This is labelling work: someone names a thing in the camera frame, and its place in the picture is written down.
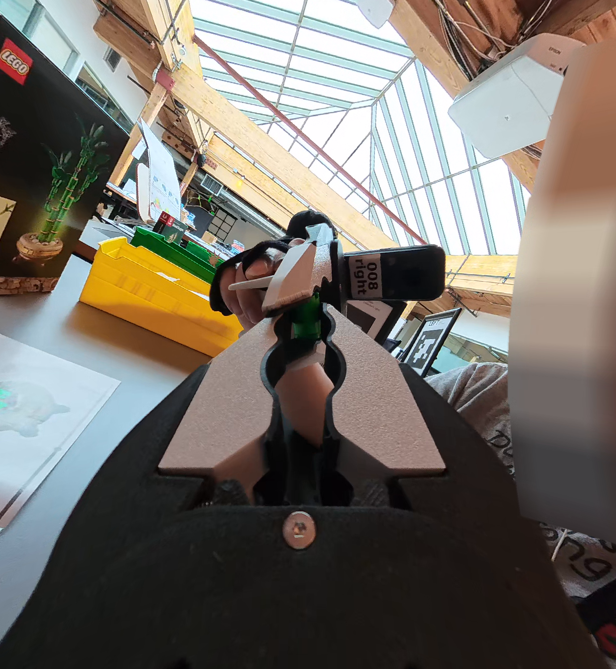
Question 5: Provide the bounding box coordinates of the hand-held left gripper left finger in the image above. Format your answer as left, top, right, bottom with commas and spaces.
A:
158, 314, 288, 489

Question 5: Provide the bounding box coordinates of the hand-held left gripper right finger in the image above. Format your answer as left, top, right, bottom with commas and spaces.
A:
323, 305, 448, 489

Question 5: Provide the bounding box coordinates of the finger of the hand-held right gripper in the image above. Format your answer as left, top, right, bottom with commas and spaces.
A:
261, 241, 319, 318
305, 224, 340, 306

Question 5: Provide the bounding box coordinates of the green toy brick piece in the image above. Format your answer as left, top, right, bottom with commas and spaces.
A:
291, 292, 323, 341

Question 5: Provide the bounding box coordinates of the person's right forearm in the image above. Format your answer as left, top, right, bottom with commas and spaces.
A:
276, 363, 336, 449

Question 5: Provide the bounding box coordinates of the grey desk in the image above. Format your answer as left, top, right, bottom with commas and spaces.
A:
0, 256, 246, 669

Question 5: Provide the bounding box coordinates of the person's right hand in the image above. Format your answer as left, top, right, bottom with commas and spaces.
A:
219, 241, 291, 332

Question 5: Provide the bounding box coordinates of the black white tag sign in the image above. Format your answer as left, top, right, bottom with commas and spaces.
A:
402, 307, 463, 378
346, 300, 408, 357

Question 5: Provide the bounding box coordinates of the person's grey sweater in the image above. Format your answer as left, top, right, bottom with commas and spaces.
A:
425, 362, 616, 669

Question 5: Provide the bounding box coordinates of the green plastic bin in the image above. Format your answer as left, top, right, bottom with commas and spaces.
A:
130, 226, 225, 283

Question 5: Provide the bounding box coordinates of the red ceiling pipe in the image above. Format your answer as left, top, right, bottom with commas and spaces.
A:
193, 34, 429, 246

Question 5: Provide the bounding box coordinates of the small red black box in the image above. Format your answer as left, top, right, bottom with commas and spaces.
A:
153, 210, 190, 245

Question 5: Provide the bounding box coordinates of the yellow plastic bin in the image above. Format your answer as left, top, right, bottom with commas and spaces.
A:
79, 237, 244, 359

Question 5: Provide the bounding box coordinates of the wooden board with instruction sheet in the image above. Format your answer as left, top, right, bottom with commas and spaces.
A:
134, 119, 183, 226

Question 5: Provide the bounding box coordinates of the white instruction booklet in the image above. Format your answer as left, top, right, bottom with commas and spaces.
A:
0, 323, 122, 565

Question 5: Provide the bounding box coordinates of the white projector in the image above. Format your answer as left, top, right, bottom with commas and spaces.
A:
447, 33, 587, 159

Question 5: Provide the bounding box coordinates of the white ceiling device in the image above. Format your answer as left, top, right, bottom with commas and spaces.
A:
356, 0, 396, 29

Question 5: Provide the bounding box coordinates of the black toy brick set box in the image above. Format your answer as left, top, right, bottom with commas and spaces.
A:
0, 0, 131, 297

